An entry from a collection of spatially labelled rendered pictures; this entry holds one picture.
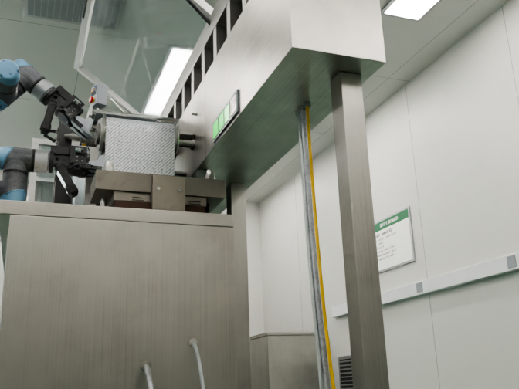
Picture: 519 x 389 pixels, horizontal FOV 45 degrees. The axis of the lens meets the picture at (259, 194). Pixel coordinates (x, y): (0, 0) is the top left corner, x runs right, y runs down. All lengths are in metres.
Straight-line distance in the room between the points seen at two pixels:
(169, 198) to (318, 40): 0.69
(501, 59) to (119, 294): 3.39
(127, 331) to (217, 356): 0.26
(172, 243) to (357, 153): 0.62
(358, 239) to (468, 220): 3.20
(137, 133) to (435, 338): 3.29
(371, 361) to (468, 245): 3.25
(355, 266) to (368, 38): 0.56
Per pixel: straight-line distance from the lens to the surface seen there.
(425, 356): 5.07
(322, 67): 1.60
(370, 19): 1.65
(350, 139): 1.55
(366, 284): 1.46
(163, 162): 2.19
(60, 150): 2.14
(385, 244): 5.51
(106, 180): 1.93
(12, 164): 2.10
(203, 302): 1.84
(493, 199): 4.46
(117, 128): 2.21
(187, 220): 1.88
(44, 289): 1.78
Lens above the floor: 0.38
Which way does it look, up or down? 17 degrees up
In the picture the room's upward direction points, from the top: 2 degrees counter-clockwise
